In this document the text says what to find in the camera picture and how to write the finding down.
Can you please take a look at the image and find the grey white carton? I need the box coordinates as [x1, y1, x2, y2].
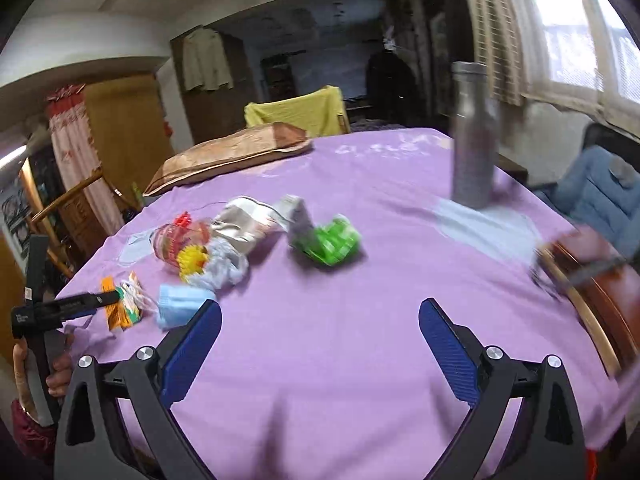
[272, 195, 314, 242]

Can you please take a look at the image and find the orange green packet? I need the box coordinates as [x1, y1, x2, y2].
[100, 272, 146, 332]

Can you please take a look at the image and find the light wooden wardrobe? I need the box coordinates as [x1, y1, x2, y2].
[84, 74, 176, 196]

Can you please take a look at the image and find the white sheer curtain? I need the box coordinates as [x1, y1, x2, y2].
[520, 0, 640, 126]

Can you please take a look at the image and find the blue face mask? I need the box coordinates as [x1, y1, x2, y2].
[157, 284, 214, 331]

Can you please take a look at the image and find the crushed paper cup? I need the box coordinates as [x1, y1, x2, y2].
[212, 196, 287, 256]

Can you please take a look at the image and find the checkered window curtain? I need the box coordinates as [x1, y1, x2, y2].
[472, 0, 527, 107]

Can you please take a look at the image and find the person's left forearm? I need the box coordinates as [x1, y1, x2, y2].
[9, 399, 58, 463]

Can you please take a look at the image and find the hanging beige shirt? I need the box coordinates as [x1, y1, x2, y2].
[181, 27, 235, 92]

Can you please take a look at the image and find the person's left hand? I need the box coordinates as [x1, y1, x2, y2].
[12, 331, 75, 412]

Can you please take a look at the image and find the steel water bottle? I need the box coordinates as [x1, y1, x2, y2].
[450, 61, 502, 210]

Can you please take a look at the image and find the brown wooden instrument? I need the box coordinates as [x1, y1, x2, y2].
[532, 227, 640, 378]

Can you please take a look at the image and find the brown satin pillow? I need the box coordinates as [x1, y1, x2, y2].
[143, 122, 313, 197]

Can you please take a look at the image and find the purple table cloth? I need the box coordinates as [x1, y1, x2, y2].
[55, 127, 628, 480]

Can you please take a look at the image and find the white tissue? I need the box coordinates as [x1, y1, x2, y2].
[192, 239, 250, 291]

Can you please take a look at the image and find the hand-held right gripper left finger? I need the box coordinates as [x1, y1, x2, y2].
[52, 299, 223, 480]

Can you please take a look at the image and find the yellow towel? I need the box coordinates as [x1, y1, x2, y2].
[244, 86, 347, 139]

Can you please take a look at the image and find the hanging black jacket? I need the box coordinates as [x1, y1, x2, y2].
[365, 50, 422, 127]

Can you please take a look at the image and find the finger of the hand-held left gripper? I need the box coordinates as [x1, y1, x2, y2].
[52, 290, 122, 321]

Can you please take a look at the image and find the red white door curtain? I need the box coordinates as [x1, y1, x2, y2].
[46, 87, 126, 237]

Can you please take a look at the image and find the wooden side table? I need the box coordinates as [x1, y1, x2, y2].
[494, 152, 529, 184]

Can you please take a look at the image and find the black office chair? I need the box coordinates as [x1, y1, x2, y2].
[530, 122, 640, 221]

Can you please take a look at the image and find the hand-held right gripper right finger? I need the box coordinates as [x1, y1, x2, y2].
[419, 298, 586, 480]

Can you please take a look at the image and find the dark wooden cabinet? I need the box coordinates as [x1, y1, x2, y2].
[420, 0, 476, 133]

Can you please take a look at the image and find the blue chair cushion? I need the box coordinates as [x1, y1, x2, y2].
[552, 147, 640, 257]

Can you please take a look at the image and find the green snack packet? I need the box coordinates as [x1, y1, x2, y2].
[290, 214, 362, 267]

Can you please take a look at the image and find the wooden chair frame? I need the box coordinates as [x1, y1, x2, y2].
[19, 167, 107, 277]

